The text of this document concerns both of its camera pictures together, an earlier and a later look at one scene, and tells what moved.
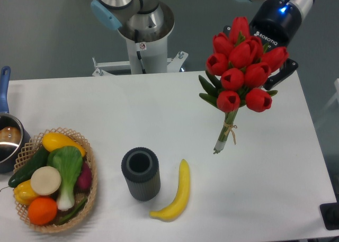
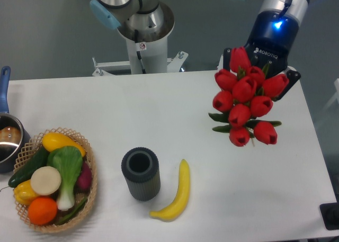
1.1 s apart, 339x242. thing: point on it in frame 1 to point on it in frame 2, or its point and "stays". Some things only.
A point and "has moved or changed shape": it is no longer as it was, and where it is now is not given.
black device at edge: x=330 y=214 stays
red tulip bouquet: x=238 y=69 has moved or changed shape
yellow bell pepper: x=24 y=193 stays
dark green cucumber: x=38 y=160 stays
